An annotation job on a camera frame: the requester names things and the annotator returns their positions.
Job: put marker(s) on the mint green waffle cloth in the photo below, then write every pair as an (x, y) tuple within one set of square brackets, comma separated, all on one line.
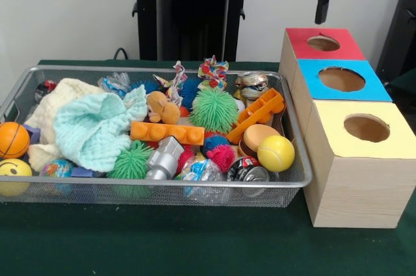
[(94, 130)]

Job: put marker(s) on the wooden box with three holes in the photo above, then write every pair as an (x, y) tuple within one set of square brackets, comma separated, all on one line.
[(357, 191)]

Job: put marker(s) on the clear mesh bin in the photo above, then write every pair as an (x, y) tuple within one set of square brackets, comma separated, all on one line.
[(97, 196)]

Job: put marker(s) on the black upright panel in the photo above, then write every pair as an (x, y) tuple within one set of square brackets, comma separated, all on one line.
[(401, 22)]

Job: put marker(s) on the dark green tablecloth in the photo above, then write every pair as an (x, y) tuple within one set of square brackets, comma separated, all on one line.
[(162, 243), (406, 84)]

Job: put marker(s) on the orange plastic toy block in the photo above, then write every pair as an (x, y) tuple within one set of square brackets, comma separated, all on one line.
[(258, 110)]

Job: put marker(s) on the toy hamburger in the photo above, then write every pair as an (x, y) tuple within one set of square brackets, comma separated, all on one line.
[(256, 138)]

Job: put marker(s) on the green spiky rubber ball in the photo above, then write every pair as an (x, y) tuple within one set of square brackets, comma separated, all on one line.
[(213, 108)]

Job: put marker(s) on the yellow tennis ball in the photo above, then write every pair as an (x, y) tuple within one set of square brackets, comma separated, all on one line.
[(276, 153)]

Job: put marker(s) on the brown plush monkey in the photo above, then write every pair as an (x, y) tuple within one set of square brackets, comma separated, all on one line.
[(162, 108)]

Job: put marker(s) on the orange studded building brick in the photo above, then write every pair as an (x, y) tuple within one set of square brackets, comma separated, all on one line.
[(167, 133)]

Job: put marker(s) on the cream waffle cloth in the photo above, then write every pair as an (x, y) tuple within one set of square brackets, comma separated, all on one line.
[(42, 107)]

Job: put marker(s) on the orange basketball toy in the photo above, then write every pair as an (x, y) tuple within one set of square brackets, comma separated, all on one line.
[(13, 139)]

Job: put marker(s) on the yellow smiley ball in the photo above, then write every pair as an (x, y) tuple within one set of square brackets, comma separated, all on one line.
[(14, 169)]

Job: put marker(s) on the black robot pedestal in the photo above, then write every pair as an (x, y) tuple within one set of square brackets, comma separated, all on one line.
[(182, 13)]

